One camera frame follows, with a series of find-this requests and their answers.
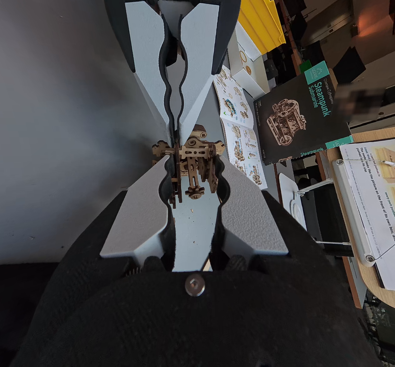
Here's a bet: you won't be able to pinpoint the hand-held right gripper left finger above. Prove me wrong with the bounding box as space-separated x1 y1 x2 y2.
99 154 176 264

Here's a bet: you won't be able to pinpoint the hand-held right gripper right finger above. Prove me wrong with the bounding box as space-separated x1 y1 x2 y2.
211 156 289 261

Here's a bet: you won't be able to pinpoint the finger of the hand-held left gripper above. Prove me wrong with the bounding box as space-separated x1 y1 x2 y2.
177 1 222 145
124 1 178 150

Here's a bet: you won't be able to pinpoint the wooden mechanical model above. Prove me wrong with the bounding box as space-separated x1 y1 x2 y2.
151 124 226 210

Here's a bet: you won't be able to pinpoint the white cardboard box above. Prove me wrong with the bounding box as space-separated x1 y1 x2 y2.
227 22 272 96

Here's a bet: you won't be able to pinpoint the white instruction booklet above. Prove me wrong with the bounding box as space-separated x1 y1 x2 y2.
213 65 268 190

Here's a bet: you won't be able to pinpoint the nested yellow plastic bins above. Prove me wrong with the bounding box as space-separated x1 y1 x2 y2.
237 0 286 55

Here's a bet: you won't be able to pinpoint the white sheet holder board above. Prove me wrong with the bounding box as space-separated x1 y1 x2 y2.
332 157 376 268

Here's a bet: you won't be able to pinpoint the printed instruction sheet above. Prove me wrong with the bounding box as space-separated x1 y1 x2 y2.
339 138 395 291

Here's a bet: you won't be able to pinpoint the black model kit box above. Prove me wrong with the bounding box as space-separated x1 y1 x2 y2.
254 61 355 167

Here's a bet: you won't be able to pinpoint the laminated instruction sheet on clipboard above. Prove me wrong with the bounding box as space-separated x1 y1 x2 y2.
327 126 395 309

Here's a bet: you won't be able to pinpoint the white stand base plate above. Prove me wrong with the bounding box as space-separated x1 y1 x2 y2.
278 173 309 230

